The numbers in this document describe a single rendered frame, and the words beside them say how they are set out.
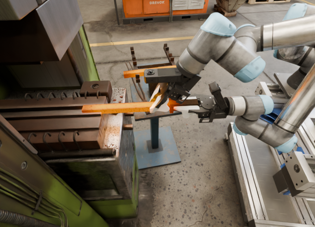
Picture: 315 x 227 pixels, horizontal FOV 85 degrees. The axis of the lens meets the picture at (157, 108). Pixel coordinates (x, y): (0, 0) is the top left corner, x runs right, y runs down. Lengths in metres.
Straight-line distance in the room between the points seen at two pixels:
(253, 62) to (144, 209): 1.27
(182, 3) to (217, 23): 3.82
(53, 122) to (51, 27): 0.38
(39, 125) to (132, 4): 3.63
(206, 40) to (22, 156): 0.54
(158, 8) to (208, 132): 3.03
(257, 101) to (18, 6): 0.68
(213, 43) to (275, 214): 1.22
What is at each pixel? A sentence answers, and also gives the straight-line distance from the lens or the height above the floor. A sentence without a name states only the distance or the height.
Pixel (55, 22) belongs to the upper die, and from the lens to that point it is 0.42.
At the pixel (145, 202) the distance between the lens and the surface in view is 1.51.
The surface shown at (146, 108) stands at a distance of 0.62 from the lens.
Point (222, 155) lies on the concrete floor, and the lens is 1.76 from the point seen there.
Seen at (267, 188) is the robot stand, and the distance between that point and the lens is 1.52.
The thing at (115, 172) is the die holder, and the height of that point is 0.81.
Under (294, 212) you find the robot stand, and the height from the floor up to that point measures 0.21.
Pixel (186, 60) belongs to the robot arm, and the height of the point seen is 1.20.
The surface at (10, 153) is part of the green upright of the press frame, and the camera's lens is 0.53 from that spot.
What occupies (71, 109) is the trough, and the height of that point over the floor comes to 0.99.
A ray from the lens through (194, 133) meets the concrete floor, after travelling 1.82.
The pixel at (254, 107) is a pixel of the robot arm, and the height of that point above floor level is 1.01.
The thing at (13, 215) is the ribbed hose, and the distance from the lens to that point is 0.52.
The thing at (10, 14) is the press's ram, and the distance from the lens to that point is 0.34.
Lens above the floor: 1.46
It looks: 47 degrees down
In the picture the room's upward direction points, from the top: straight up
